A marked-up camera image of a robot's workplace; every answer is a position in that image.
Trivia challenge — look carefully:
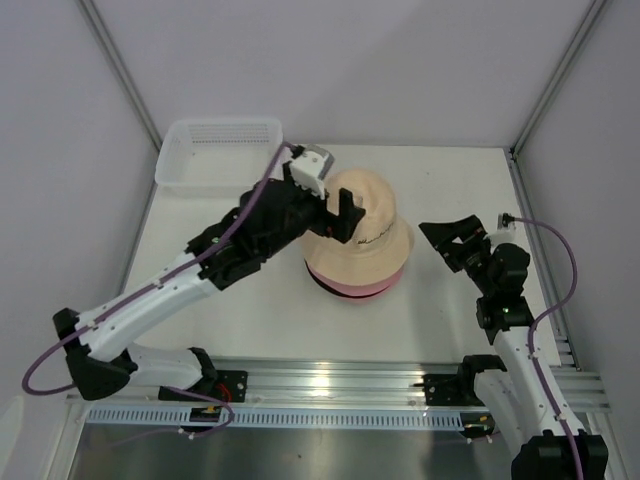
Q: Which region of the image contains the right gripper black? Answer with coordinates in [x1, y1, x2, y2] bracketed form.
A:
[418, 215, 496, 297]

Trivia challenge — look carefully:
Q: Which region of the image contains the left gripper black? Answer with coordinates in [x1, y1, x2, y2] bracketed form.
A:
[259, 162, 363, 260]

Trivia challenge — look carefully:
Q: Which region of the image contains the cream bucket hat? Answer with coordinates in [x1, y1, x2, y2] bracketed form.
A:
[300, 168, 414, 292]

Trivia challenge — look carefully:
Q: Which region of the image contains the black bucket hat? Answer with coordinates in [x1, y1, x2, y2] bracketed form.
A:
[305, 262, 396, 302]

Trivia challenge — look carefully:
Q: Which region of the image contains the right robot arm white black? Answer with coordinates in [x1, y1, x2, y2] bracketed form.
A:
[419, 215, 609, 479]

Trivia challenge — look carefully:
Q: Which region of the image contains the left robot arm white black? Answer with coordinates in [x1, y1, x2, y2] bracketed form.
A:
[53, 179, 366, 401]

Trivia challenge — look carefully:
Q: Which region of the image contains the right corner aluminium profile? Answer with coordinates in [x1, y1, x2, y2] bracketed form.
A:
[507, 0, 614, 156]

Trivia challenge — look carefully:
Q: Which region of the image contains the corner aluminium profile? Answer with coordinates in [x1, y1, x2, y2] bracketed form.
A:
[74, 0, 164, 146]
[507, 0, 614, 156]

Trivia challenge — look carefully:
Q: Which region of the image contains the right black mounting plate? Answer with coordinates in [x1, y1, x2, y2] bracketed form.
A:
[413, 374, 475, 407]

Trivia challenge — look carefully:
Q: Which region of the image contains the black mounting plate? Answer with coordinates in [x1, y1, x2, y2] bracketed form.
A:
[158, 370, 249, 403]
[413, 374, 475, 407]

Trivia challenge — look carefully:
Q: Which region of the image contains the white plastic basket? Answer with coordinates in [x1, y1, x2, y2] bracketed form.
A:
[154, 116, 283, 197]

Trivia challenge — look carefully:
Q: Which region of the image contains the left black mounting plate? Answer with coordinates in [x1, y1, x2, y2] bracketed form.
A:
[158, 370, 249, 403]

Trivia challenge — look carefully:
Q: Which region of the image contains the left corner aluminium profile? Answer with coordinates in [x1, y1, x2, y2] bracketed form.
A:
[74, 0, 164, 146]

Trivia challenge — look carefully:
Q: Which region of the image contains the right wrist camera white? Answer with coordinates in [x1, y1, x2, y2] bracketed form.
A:
[488, 213, 516, 248]

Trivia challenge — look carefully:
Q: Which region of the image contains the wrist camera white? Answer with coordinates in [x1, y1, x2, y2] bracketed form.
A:
[288, 144, 335, 200]
[488, 213, 516, 248]

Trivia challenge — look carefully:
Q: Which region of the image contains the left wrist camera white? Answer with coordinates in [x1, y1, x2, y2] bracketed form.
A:
[288, 144, 335, 200]

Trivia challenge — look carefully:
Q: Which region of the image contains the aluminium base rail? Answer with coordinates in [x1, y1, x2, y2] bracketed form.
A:
[67, 319, 611, 414]

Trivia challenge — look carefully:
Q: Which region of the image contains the white slotted cable duct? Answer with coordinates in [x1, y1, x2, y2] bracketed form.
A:
[86, 405, 491, 432]

